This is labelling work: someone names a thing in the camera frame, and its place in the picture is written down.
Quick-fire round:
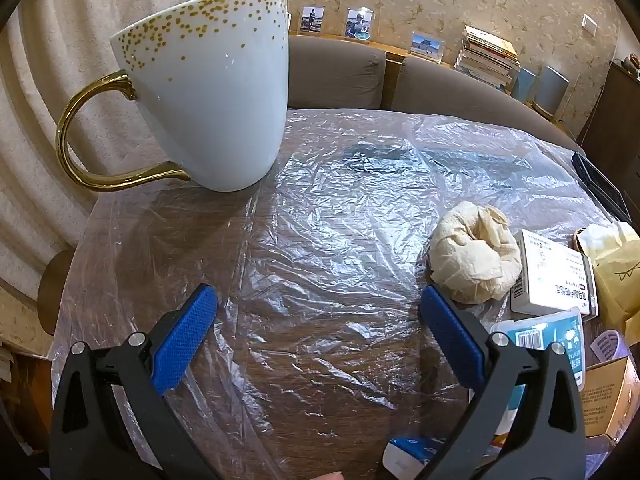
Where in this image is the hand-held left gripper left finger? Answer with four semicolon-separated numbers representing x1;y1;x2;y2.
50;283;221;480

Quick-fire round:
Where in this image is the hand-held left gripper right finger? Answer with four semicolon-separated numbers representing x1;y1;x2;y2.
419;284;587;480

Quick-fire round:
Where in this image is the blue white plastic floss box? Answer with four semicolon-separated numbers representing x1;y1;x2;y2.
489;307;587;441

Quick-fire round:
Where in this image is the white medicine box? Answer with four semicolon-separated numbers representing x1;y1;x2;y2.
510;230;599;320

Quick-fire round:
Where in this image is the gold cardboard box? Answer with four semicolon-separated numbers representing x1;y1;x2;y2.
580;357;640;456

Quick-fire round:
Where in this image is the white blue small packet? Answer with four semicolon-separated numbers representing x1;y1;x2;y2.
382;436;446;480

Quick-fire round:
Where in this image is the round tan stool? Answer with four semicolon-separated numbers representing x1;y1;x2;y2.
37;249;76;336

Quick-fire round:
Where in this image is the yellow paper bag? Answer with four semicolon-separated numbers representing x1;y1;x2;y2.
575;222;640;333

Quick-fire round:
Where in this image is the dark object under plastic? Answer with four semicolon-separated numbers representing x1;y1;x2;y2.
345;142;533;173

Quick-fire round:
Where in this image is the black tablet case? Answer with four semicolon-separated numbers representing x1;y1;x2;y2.
571;151;632;223

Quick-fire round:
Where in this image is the white mug with gold dots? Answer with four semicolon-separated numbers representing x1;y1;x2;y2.
55;0;292;193

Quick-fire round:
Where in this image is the brown fabric sofa section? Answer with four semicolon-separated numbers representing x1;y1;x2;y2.
390;56;587;153
287;35;387;110

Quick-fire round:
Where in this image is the grey speaker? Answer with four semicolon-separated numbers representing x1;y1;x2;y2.
532;66;570;116

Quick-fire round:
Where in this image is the stack of books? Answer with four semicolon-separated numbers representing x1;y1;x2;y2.
454;25;521;93

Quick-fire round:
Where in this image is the dark wooden cabinet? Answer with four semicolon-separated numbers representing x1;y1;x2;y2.
577;60;640;171

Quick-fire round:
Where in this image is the grey sofa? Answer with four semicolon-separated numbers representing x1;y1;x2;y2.
289;34;576;126

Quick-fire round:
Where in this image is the beige curtain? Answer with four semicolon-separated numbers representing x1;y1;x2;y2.
0;0;238;361

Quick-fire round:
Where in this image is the small photo frame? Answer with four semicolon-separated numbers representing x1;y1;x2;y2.
410;31;445;63
299;6;325;35
344;7;375;40

